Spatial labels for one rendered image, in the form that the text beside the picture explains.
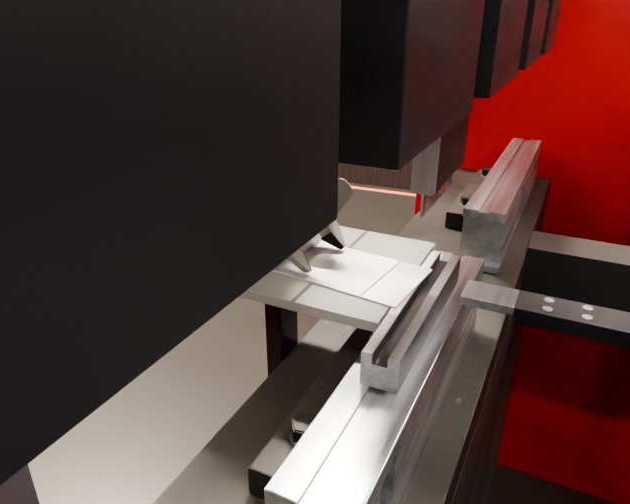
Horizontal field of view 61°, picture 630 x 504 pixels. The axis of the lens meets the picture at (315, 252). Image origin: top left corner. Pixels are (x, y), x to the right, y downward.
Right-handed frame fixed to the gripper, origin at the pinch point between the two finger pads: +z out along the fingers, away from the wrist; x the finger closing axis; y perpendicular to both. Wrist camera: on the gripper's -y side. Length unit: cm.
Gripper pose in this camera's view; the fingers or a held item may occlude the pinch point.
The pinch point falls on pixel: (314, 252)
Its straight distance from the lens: 53.8
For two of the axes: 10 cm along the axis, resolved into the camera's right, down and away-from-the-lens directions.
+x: 5.4, -3.5, 7.6
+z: 5.4, 8.4, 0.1
